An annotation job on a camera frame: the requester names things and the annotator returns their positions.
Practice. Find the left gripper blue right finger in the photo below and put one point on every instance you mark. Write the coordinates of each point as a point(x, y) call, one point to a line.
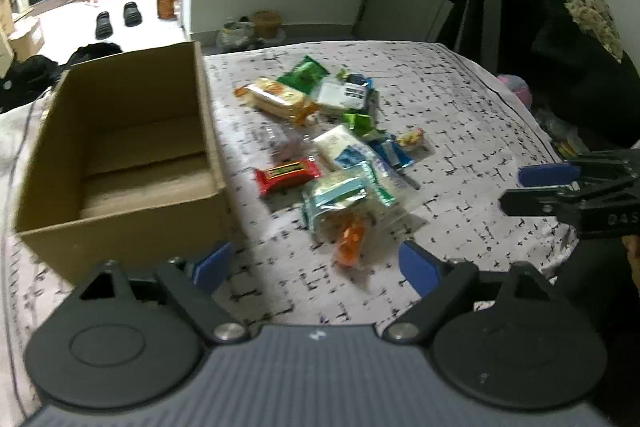
point(444, 289)

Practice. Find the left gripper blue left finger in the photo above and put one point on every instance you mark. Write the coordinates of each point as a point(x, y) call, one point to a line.
point(190, 285)

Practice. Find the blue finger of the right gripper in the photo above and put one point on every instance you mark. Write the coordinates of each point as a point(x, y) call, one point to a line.
point(535, 202)
point(561, 173)

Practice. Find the blue silver snack packet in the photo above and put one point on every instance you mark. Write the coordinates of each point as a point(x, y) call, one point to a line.
point(391, 152)

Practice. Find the pink item beside bed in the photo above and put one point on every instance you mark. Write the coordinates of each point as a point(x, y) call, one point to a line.
point(518, 87)

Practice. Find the orange snack packet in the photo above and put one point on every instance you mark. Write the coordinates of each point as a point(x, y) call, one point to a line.
point(354, 227)

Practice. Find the white green snack packet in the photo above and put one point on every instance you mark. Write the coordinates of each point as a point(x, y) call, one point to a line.
point(391, 188)

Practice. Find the red chocolate bar packet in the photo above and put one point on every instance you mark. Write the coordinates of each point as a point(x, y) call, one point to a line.
point(284, 176)

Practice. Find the small yellow candy packet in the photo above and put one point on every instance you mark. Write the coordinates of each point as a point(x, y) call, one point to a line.
point(411, 139)

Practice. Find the brown cardboard box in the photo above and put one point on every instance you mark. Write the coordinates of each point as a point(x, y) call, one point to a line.
point(127, 166)

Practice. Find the teal silver snack packet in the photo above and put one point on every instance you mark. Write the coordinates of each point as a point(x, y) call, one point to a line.
point(330, 195)

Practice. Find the black hanging coat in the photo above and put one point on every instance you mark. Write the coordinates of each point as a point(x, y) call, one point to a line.
point(569, 72)

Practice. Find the white cream snack packet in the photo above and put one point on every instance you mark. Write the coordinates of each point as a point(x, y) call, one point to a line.
point(339, 148)

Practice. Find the patterned white bed sheet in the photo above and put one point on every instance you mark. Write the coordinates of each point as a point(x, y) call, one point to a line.
point(477, 134)

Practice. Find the floral fabric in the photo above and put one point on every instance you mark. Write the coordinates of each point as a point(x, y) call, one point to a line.
point(595, 18)

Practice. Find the purple clear snack packet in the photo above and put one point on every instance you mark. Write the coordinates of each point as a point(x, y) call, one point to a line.
point(282, 142)

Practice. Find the light green candy packet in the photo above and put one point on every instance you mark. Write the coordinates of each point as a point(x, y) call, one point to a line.
point(362, 125)

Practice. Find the white black-label snack packet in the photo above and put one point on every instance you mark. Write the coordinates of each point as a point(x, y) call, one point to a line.
point(336, 97)

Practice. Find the orange cracker packet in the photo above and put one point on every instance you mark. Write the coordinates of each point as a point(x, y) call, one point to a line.
point(277, 99)

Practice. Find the blue green snack packet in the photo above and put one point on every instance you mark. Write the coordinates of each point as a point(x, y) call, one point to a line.
point(355, 79)

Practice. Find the grey plastic bag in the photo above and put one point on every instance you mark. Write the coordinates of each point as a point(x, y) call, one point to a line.
point(236, 35)

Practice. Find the black clothes pile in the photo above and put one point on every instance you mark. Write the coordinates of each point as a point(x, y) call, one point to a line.
point(24, 82)

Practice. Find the left black shoe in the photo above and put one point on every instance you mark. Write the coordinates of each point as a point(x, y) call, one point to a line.
point(104, 28)

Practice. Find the black shoe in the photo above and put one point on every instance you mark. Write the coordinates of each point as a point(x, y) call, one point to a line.
point(104, 28)
point(132, 15)

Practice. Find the right black shoe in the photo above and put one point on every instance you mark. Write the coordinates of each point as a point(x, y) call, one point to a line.
point(132, 15)

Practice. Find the small cardboard box floor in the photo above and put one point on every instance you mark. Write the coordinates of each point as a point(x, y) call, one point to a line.
point(27, 38)

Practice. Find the brown pot by wall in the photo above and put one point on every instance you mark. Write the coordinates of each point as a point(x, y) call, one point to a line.
point(267, 23)

